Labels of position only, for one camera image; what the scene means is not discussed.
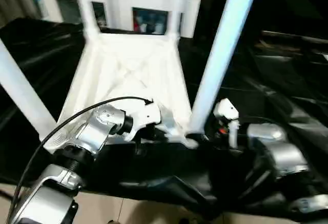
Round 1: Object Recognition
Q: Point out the white plastic table top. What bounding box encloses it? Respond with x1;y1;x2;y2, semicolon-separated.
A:
43;31;201;154

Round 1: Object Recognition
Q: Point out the white plastic table leg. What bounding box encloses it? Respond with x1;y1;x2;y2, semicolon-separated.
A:
187;0;263;135
0;38;58;133
168;0;187;41
75;0;101;41

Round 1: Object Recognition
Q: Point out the black mat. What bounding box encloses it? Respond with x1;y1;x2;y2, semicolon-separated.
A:
0;18;328;219

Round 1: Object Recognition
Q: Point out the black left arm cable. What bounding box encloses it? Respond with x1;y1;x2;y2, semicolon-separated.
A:
7;96;154;220

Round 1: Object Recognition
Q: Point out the black metal rail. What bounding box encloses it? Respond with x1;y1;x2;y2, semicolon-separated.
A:
260;29;328;47

